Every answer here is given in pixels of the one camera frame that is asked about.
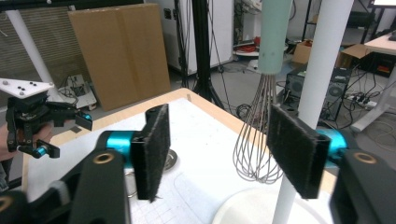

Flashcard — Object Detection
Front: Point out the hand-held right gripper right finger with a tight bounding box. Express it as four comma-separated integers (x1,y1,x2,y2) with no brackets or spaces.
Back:
266,104,332,200

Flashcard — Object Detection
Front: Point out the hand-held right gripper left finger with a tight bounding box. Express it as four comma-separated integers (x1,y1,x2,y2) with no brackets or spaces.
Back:
130,103,172,203

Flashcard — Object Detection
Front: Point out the metal spoon with wooden handle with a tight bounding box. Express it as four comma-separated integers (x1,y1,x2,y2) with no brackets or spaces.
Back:
164,148,179,172

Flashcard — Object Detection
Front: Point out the white utensil stand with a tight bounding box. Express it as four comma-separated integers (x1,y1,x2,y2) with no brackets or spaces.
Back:
211,0,355,224

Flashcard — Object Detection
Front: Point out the whisk with mint green handle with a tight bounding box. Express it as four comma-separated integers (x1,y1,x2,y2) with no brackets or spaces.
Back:
233,0,293,185

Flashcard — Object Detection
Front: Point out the white pole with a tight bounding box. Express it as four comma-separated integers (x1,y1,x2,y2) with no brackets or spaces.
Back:
6,8,54,91

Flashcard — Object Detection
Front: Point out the white grid mat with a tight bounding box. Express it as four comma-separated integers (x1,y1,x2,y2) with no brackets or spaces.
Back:
26,97,312,224

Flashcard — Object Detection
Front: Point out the grey ribbed panel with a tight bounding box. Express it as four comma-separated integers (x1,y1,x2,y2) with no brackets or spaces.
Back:
0,7,92,91

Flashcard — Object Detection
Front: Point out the black computer tower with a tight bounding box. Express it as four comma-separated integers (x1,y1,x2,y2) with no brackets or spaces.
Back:
323,67,353,121
284,73,307,105

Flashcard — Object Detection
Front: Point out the brown cardboard sheet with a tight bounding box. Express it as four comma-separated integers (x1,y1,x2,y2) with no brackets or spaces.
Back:
67,3,172,112

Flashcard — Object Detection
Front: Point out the white power strip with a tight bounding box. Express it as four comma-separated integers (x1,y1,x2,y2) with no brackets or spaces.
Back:
347,92,378,109

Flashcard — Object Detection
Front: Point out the small brown cardboard box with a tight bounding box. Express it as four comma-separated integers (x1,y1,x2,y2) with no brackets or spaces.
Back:
290,40,314,65

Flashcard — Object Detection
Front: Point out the open brown cardboard box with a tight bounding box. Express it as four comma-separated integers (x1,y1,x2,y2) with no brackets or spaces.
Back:
335,43,372,68

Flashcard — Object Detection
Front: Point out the wooden desk with white legs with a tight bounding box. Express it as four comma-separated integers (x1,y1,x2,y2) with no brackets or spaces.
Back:
350,31,396,133

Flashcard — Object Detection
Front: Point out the white board with wires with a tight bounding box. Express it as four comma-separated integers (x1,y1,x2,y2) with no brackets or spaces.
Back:
58,74,98,110

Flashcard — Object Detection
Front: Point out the red cable coil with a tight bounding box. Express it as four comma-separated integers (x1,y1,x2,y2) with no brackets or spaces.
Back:
236,36,262,54

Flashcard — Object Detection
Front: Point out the black metal frame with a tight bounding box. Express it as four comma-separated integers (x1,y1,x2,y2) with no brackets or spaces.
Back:
186,0,232,110

